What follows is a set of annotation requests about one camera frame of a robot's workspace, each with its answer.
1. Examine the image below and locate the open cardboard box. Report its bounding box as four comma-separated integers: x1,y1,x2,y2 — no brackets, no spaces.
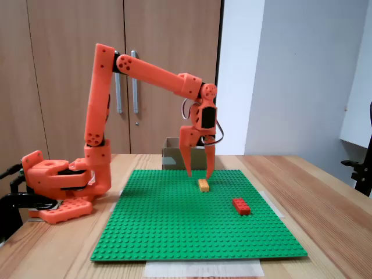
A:
162,137,216,171

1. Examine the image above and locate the red lego block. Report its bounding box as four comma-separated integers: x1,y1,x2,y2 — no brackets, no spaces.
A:
231,197,252,216

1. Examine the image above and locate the green lego baseplate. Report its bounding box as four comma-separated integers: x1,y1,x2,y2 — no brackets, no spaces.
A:
90,169,309,263

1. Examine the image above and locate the short masking tape strip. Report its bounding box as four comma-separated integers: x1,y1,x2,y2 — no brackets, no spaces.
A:
109,189,124,213
261,190,286,219

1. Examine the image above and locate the wide masking tape strip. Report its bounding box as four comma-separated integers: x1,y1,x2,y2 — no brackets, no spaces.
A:
144,259,265,277

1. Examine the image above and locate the wooden cabinet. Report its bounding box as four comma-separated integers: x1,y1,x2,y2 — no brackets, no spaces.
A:
0,0,225,187

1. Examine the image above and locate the black stand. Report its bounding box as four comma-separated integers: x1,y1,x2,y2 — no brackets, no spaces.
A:
341,101,372,198

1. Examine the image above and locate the white panel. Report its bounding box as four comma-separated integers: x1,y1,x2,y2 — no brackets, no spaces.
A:
339,0,372,149

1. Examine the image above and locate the black table clamp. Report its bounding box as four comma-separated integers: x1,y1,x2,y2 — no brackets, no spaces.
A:
0,191,60,245

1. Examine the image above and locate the metal cabinet door handle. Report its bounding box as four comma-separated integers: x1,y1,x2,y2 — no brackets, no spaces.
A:
131,50,140,115
114,74,123,114

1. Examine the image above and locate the black power cable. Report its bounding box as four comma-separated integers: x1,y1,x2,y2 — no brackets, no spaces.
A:
0,163,24,180

